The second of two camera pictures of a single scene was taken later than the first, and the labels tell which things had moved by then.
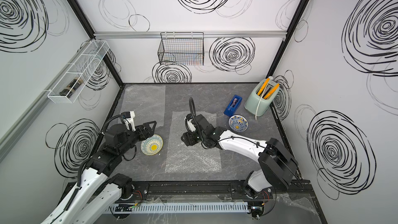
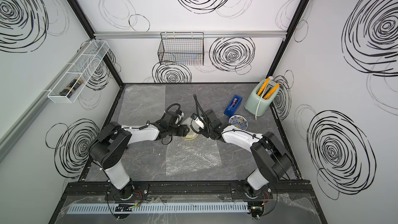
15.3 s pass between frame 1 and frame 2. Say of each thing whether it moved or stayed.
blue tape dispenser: stayed
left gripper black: moved
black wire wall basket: stayed
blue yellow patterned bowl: stayed
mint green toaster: stayed
